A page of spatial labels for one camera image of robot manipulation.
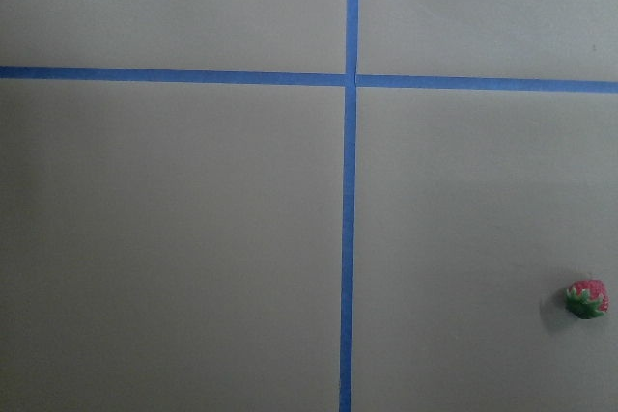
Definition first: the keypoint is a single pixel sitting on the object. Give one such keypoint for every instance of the red strawberry with green leaves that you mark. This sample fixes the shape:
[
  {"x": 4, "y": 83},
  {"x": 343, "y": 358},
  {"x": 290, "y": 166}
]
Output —
[{"x": 587, "y": 299}]

